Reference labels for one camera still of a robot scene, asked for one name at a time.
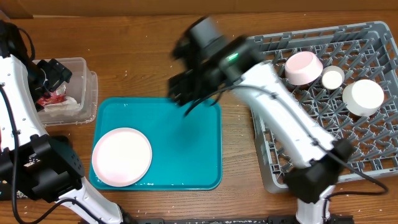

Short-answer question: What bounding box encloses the red snack wrapper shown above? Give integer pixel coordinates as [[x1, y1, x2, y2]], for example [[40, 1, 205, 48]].
[[35, 85, 67, 106]]

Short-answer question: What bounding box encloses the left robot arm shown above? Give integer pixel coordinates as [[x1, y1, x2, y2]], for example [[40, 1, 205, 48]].
[[1, 21, 134, 223]]

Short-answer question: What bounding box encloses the small white plate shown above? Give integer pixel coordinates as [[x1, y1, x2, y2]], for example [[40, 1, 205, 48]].
[[285, 51, 323, 86]]

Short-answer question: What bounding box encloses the white napkin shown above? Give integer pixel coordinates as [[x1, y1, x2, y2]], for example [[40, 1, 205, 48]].
[[44, 96, 80, 113]]

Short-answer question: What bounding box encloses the grey dishwasher rack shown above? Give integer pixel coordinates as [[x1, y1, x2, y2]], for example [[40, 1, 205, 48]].
[[251, 21, 397, 182]]

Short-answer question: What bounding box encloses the white upturned cup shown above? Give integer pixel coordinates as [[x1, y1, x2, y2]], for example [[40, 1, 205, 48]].
[[321, 65, 345, 90]]

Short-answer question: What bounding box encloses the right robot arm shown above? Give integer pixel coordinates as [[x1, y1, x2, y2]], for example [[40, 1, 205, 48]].
[[169, 17, 353, 223]]

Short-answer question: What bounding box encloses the pale green bowl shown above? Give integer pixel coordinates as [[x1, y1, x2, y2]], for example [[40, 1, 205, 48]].
[[342, 80, 384, 116]]

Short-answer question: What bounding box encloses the large pink plate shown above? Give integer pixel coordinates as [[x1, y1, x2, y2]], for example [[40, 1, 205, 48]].
[[91, 128, 152, 187]]

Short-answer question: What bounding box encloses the clear plastic bin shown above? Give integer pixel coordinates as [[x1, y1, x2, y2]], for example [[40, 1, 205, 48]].
[[39, 57, 98, 126]]

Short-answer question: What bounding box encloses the black waste tray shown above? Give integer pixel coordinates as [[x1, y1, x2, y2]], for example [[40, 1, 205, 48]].
[[16, 135, 85, 203]]

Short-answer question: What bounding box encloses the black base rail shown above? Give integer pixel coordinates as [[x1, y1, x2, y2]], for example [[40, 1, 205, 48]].
[[133, 215, 354, 224]]

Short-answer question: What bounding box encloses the teal plastic tray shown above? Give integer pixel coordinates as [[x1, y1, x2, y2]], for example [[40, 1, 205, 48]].
[[94, 97, 223, 190]]

